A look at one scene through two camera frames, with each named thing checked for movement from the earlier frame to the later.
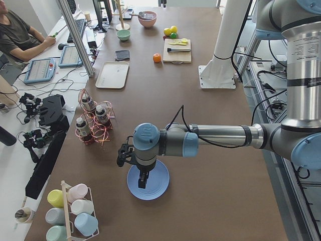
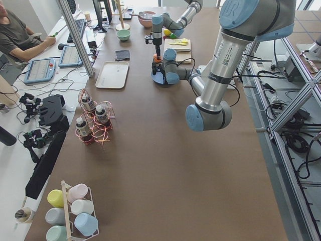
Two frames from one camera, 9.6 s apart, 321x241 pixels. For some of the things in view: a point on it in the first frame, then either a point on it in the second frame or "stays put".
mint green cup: x=56 y=233 stays put
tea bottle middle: x=100 y=116 stays put
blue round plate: x=157 y=182 -> x=172 y=78
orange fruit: x=156 y=57 stays put
